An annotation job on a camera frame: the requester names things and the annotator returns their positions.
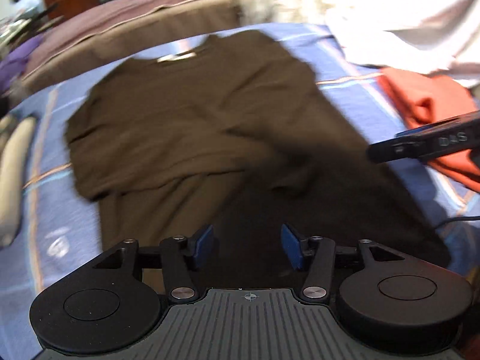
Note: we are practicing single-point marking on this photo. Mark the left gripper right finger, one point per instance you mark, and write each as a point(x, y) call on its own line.
point(313, 255)

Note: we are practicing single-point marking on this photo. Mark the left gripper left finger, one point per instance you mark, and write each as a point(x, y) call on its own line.
point(181, 255)

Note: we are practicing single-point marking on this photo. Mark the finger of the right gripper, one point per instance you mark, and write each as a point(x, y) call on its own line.
point(403, 145)

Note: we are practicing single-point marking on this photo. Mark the dark brown long-sleeve shirt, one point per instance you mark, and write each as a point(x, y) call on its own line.
point(239, 137)

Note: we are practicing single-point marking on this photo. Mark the orange knit sweater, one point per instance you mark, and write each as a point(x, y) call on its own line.
point(422, 100)

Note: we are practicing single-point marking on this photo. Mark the white garment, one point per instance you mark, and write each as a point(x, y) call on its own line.
point(429, 37)

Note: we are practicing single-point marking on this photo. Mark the blue plaid bed sheet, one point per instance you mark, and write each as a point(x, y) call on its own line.
point(59, 230)

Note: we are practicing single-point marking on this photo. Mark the folded checkered grey garment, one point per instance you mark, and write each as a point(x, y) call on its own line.
point(16, 139)

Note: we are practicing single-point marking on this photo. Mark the purple cloth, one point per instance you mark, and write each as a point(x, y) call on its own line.
point(16, 61)

